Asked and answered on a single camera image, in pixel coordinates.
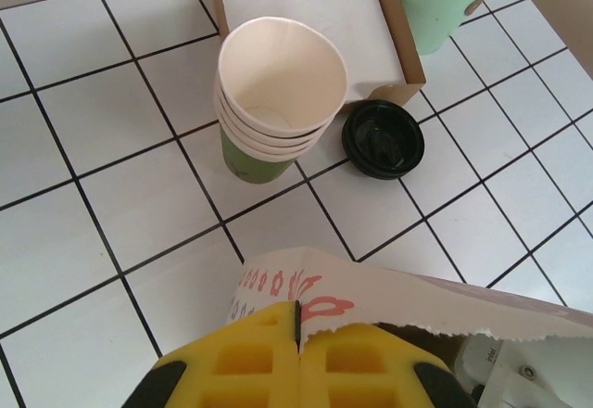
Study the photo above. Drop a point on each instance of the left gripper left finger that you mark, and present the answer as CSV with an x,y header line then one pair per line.
x,y
208,380

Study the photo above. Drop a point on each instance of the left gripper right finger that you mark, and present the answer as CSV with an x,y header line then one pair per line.
x,y
403,380

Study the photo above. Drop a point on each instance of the white printed paper bag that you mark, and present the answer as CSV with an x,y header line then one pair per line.
x,y
417,297

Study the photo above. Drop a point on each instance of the mint green straw holder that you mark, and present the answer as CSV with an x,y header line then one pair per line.
x,y
440,4

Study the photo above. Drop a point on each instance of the black cup lid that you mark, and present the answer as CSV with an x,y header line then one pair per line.
x,y
382,141

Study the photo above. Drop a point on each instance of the stack of paper cups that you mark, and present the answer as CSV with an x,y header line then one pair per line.
x,y
278,79

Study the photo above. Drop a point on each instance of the brown cardboard napkin tray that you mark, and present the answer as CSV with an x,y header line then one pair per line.
x,y
398,32

